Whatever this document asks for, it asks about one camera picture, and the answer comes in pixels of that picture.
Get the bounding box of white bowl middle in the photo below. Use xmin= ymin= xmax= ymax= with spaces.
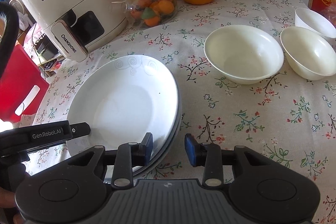
xmin=204 ymin=25 xmax=284 ymax=85

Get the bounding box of small white bowl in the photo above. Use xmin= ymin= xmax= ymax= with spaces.
xmin=294 ymin=8 xmax=335 ymax=44

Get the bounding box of red plastic stool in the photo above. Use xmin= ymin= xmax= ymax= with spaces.
xmin=1 ymin=44 xmax=49 ymax=123

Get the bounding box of white bowl right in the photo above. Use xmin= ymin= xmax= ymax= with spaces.
xmin=280 ymin=27 xmax=335 ymax=81

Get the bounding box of white deep plate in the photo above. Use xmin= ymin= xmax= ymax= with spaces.
xmin=67 ymin=54 xmax=180 ymax=172

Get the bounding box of blue patterned porcelain plate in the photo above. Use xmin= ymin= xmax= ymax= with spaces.
xmin=133 ymin=83 xmax=182 ymax=179

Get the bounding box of glass jar with bamboo lid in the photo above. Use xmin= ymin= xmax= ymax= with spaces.
xmin=125 ymin=0 xmax=178 ymax=28

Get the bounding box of black curved strap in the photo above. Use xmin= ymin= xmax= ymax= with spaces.
xmin=0 ymin=1 xmax=20 ymax=77

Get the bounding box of person's left hand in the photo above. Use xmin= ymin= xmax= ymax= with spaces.
xmin=0 ymin=188 xmax=25 ymax=224

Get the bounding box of cream Changhong air fryer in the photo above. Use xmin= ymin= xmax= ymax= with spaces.
xmin=22 ymin=0 xmax=127 ymax=62

